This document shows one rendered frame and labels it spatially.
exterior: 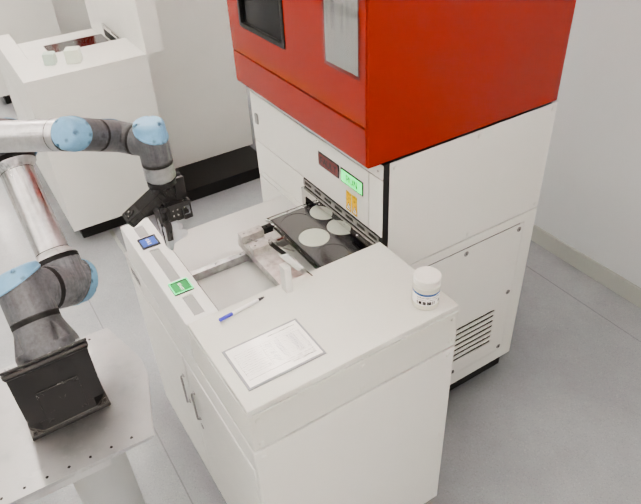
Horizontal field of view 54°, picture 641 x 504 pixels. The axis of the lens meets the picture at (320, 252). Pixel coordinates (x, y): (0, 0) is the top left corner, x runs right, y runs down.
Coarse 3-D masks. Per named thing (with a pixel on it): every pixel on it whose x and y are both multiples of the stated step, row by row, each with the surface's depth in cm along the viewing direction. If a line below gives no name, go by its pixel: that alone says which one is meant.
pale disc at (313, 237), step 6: (312, 228) 205; (300, 234) 203; (306, 234) 202; (312, 234) 202; (318, 234) 202; (324, 234) 202; (300, 240) 200; (306, 240) 200; (312, 240) 200; (318, 240) 199; (324, 240) 199; (312, 246) 197
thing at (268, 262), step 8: (248, 248) 201; (256, 256) 197; (264, 256) 197; (272, 256) 197; (256, 264) 198; (264, 264) 194; (272, 264) 194; (288, 264) 193; (264, 272) 194; (272, 272) 191; (296, 272) 190; (272, 280) 190; (280, 280) 187
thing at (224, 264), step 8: (232, 256) 203; (240, 256) 203; (248, 256) 205; (216, 264) 200; (224, 264) 201; (232, 264) 203; (192, 272) 197; (200, 272) 197; (208, 272) 199; (216, 272) 201
